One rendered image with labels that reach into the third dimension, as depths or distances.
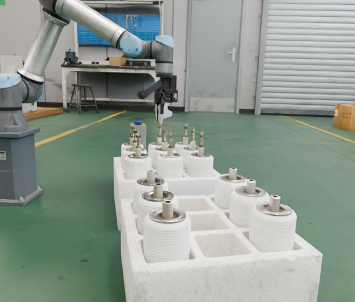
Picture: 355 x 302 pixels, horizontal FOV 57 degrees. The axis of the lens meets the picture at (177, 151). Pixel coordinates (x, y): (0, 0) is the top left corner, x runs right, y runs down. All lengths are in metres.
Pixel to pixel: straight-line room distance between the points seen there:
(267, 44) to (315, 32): 0.83
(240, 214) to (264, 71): 5.49
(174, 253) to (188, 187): 0.55
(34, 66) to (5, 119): 0.27
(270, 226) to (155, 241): 0.24
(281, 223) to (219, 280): 0.17
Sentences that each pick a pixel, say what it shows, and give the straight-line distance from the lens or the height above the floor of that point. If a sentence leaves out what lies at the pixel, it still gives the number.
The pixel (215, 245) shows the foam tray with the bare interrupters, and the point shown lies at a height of 0.15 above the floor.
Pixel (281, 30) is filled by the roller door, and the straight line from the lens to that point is 6.34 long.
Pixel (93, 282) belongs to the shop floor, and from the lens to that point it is 0.95.
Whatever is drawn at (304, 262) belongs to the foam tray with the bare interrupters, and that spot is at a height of 0.16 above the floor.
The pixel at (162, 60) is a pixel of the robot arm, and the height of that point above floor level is 0.60.
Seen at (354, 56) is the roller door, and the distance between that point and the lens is 6.70.
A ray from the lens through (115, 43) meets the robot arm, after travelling 1.32.
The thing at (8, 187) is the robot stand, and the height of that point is 0.07.
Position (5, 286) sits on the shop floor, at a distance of 1.00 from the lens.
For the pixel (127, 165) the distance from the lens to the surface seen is 1.17.
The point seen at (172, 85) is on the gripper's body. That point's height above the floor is 0.50.
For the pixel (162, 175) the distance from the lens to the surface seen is 1.19.
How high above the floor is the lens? 0.51
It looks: 12 degrees down
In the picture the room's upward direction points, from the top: 2 degrees clockwise
